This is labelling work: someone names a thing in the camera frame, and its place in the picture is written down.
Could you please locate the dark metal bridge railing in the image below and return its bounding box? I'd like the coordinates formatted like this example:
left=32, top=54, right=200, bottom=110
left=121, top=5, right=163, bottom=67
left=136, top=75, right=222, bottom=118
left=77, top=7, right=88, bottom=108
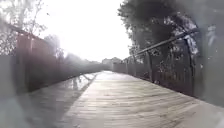
left=0, top=22, right=113, bottom=101
left=112, top=27, right=224, bottom=108

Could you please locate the bare branched tree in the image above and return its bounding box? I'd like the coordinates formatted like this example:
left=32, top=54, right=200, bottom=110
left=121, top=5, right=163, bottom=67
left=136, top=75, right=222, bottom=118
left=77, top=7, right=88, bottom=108
left=0, top=0, right=48, bottom=56

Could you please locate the distant building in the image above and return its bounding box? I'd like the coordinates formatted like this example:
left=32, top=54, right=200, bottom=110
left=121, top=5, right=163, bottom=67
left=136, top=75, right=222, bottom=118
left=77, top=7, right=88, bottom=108
left=101, top=56, right=124, bottom=66

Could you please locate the large dark leafy tree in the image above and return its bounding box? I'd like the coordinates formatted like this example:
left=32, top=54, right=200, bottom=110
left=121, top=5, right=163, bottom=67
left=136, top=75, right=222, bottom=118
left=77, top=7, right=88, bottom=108
left=117, top=0, right=201, bottom=56

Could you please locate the wooden plank bridge deck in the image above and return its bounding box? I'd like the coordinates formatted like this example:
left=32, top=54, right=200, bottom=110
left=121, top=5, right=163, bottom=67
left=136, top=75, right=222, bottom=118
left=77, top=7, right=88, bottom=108
left=0, top=70, right=224, bottom=128

